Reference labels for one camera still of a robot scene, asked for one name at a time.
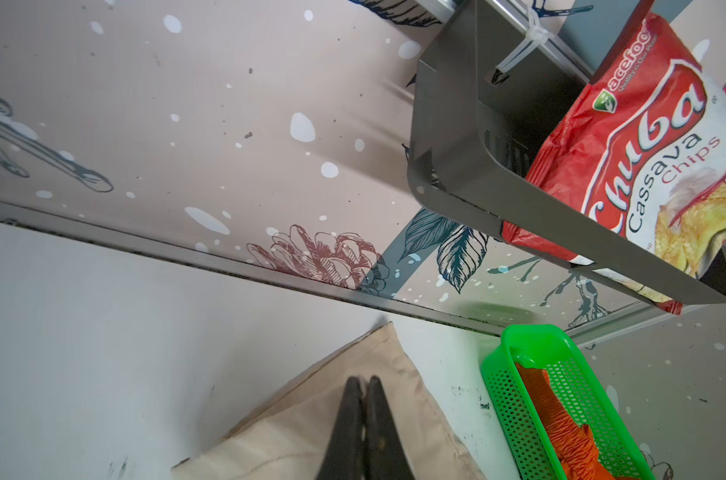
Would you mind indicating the white zip tie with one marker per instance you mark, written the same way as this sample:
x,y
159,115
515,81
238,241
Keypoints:
x,y
535,36

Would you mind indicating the beige shorts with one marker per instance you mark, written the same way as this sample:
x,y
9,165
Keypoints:
x,y
287,437

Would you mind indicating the orange shorts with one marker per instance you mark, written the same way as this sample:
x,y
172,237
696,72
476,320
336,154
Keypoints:
x,y
574,444

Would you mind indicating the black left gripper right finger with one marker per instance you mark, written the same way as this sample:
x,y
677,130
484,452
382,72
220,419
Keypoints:
x,y
385,458

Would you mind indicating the black wall basket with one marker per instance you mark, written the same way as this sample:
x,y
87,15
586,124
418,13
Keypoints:
x,y
477,150

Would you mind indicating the green plastic basket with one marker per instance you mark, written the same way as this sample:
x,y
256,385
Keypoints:
x,y
548,348

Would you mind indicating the red cassava chips bag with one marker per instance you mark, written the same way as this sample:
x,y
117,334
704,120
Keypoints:
x,y
642,151

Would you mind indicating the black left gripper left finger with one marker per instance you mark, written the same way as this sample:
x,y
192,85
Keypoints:
x,y
345,454

